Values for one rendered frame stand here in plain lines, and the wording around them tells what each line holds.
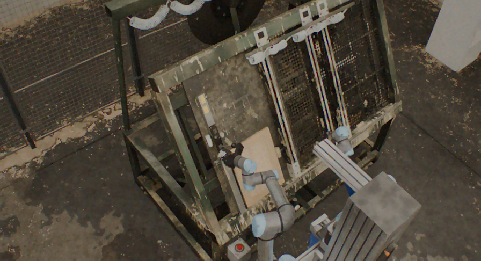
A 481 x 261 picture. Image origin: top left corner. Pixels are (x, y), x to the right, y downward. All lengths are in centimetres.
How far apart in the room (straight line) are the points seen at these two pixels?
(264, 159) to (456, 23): 380
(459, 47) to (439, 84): 59
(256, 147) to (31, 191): 255
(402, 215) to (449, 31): 452
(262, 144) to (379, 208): 137
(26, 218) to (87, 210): 62
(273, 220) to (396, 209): 65
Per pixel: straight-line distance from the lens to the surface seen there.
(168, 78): 261
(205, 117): 284
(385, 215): 203
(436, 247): 455
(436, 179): 502
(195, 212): 335
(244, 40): 288
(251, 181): 262
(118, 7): 279
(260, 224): 230
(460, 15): 618
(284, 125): 322
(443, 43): 645
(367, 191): 207
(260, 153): 319
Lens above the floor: 367
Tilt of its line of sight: 48 degrees down
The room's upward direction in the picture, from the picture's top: 3 degrees clockwise
